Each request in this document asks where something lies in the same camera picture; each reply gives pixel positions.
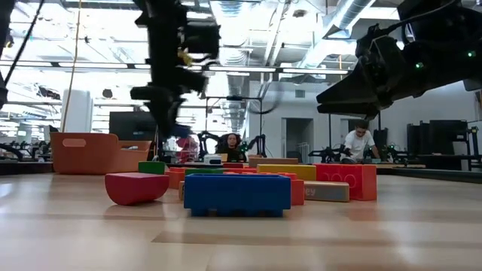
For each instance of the orange plastic bin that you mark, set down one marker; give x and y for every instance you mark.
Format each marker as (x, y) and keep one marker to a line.
(86, 154)

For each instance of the black background robot arm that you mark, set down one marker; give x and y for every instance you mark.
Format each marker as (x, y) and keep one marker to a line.
(327, 154)
(205, 145)
(258, 145)

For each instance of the white column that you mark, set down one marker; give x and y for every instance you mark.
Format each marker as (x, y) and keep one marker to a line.
(77, 111)

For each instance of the wooden block with grey print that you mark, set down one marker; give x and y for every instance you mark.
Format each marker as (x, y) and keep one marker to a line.
(327, 192)

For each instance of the black gantry frame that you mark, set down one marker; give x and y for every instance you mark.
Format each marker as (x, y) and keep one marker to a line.
(330, 131)
(233, 98)

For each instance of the green lego brick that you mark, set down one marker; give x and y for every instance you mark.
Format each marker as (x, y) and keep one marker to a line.
(203, 171)

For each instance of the large red square block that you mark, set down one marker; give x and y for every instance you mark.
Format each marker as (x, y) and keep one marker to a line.
(357, 184)

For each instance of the black equipment cabinet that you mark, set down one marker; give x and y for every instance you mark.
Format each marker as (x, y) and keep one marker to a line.
(444, 135)

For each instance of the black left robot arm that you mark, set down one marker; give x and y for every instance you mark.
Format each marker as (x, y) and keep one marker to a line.
(162, 9)

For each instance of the orange lego brick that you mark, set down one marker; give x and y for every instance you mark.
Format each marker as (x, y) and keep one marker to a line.
(297, 192)
(175, 180)

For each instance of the red wooden block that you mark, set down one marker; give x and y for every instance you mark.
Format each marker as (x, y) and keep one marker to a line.
(233, 165)

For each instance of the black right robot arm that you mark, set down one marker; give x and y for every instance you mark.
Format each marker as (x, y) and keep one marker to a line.
(444, 49)

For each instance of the small white box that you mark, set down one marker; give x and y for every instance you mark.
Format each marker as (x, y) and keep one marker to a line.
(212, 159)

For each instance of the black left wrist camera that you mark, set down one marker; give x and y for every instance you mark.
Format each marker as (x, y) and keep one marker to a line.
(203, 39)

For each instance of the black upright monitor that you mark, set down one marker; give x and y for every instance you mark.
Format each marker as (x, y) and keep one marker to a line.
(381, 139)

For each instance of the large blue lego brick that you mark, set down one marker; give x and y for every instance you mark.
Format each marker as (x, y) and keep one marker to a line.
(237, 195)

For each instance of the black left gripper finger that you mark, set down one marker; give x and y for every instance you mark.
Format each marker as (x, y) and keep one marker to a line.
(167, 116)

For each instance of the red half-round block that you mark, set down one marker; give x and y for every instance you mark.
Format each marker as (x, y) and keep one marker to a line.
(135, 188)

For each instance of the green wedge block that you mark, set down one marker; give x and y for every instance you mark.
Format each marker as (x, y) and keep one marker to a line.
(151, 167)

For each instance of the person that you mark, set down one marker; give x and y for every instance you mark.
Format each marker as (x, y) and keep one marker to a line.
(232, 148)
(357, 145)

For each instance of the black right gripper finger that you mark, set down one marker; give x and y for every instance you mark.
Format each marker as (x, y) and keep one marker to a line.
(354, 88)
(350, 110)

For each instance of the yellow block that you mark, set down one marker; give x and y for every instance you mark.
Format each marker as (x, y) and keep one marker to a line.
(286, 171)

